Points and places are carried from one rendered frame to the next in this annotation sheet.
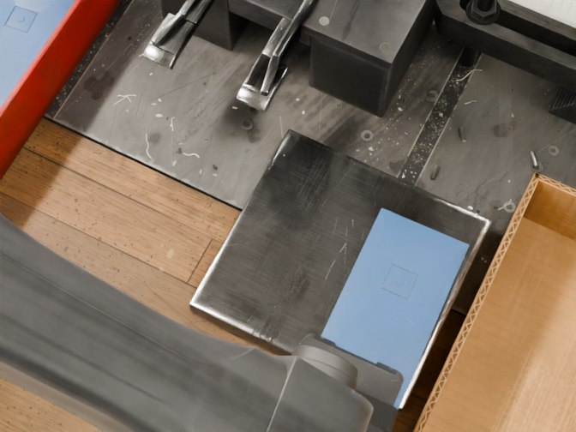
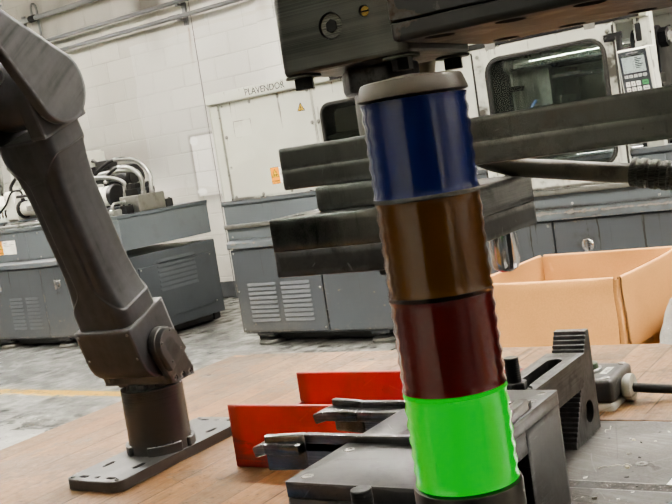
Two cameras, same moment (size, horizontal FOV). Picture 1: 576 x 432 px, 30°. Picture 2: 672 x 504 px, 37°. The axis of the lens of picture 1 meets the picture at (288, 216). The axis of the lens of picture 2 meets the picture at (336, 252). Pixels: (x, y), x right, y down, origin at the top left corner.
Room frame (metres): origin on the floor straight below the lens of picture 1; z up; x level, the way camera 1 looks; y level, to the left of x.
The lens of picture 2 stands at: (0.52, -0.66, 1.17)
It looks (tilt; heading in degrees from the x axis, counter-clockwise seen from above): 5 degrees down; 96
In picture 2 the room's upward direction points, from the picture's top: 9 degrees counter-clockwise
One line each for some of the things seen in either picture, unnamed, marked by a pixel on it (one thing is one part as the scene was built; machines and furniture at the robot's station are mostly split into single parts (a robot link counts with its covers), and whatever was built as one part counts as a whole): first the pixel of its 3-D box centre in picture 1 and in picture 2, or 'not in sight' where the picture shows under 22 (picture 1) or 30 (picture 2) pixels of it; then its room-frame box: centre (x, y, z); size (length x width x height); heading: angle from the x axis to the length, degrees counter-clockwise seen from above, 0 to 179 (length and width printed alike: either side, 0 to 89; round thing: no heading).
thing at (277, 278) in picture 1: (342, 266); not in sight; (0.28, -0.04, 0.91); 0.17 x 0.16 x 0.02; 64
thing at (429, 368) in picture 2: not in sight; (447, 339); (0.52, -0.30, 1.10); 0.04 x 0.04 x 0.03
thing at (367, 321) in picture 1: (386, 311); not in sight; (0.23, -0.07, 0.93); 0.15 x 0.07 x 0.03; 155
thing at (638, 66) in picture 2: not in sight; (644, 86); (1.56, 4.46, 1.27); 0.23 x 0.18 x 0.38; 60
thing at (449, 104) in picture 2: not in sight; (419, 145); (0.52, -0.30, 1.17); 0.04 x 0.04 x 0.03
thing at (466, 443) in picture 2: not in sight; (461, 433); (0.52, -0.30, 1.07); 0.04 x 0.04 x 0.03
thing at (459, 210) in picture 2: not in sight; (433, 243); (0.52, -0.30, 1.14); 0.04 x 0.04 x 0.03
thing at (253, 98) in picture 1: (273, 64); (305, 446); (0.41, 0.01, 0.98); 0.07 x 0.02 x 0.01; 154
